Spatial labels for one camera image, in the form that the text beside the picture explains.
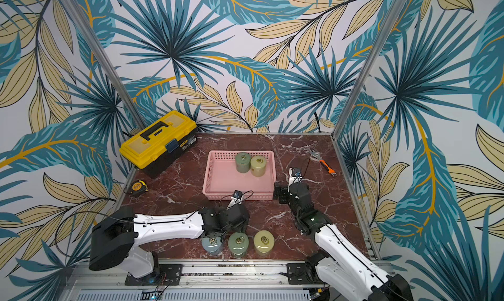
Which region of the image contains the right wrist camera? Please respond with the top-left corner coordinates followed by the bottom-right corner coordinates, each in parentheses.
top-left (288, 168), bottom-right (303, 186)

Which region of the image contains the blue front tea canister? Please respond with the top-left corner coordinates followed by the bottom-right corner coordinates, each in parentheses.
top-left (202, 237), bottom-right (223, 256)

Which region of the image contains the yellow-green front tea canister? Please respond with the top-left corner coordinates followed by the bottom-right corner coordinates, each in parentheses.
top-left (253, 230), bottom-right (275, 256)

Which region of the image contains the yellow-green tea canister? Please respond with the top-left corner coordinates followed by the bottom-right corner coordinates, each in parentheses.
top-left (250, 155), bottom-right (268, 177)
top-left (253, 230), bottom-right (275, 256)

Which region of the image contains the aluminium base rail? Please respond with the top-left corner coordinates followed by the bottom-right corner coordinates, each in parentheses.
top-left (60, 256), bottom-right (361, 300)

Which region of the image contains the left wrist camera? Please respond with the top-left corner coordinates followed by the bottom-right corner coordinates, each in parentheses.
top-left (227, 190), bottom-right (244, 208)

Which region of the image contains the pink perforated plastic basket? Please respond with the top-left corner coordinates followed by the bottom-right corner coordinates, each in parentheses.
top-left (202, 150), bottom-right (276, 201)

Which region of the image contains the yellow black tape measure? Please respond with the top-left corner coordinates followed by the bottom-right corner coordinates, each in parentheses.
top-left (125, 180), bottom-right (148, 197)

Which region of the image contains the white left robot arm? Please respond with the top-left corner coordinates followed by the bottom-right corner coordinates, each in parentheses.
top-left (89, 203), bottom-right (249, 284)

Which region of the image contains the orange handled adjustable wrench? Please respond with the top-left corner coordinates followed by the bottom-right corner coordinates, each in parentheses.
top-left (309, 149), bottom-right (337, 177)

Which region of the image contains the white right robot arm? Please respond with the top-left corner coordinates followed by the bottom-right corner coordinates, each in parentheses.
top-left (273, 182), bottom-right (413, 300)

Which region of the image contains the dark green front tea canister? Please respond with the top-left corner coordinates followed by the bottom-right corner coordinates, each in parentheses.
top-left (228, 232), bottom-right (249, 258)

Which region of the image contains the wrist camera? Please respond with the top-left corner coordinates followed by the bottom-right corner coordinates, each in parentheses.
top-left (288, 168), bottom-right (303, 186)
top-left (227, 190), bottom-right (244, 208)

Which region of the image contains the dark green tea canister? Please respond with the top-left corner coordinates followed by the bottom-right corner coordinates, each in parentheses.
top-left (235, 151), bottom-right (251, 173)
top-left (228, 232), bottom-right (249, 258)

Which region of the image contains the yellow black toolbox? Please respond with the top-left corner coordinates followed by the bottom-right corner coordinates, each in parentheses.
top-left (119, 111), bottom-right (197, 178)

